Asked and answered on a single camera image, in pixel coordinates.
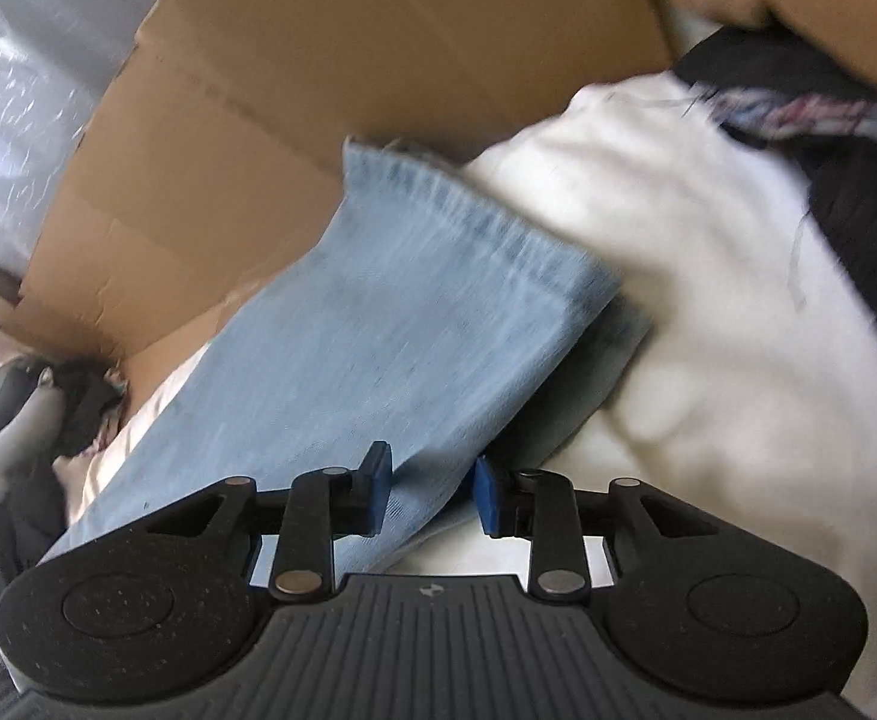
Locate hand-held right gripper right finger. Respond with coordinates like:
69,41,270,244
474,454,717,602

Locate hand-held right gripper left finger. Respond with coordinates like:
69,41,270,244
139,441,393,602

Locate blue jeans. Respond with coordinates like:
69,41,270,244
41,136,653,578

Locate black clothes pile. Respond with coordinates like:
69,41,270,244
4,360,128,541

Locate bear print cream bedsheet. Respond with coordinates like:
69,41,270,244
56,71,877,720

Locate grey neck pillow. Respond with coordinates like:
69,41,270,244
0,360,65,503

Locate large creased cardboard sheet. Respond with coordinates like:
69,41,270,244
0,0,672,383

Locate grey bubble wrap panel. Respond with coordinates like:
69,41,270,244
0,0,207,278

